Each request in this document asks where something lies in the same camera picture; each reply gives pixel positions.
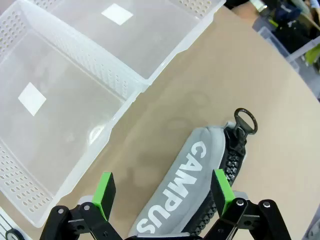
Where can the clear plastic storage bin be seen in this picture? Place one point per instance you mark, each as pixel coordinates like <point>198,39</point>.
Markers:
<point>282,47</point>

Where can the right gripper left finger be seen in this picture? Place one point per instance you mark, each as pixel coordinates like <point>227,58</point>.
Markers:
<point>103,197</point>

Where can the white square paper label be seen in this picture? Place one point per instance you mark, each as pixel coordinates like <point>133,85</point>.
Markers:
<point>31,98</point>
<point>117,13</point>

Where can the white perforated plastic basket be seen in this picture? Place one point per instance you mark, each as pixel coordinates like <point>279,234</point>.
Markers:
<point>160,45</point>
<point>70,105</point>

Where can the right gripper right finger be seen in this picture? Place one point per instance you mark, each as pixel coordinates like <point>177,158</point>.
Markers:
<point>221,192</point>

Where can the grey CAMPUS pencil case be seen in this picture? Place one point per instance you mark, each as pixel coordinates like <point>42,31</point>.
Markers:
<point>180,175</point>

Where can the white slotted base rail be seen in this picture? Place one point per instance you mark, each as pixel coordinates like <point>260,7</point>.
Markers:
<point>10,230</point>

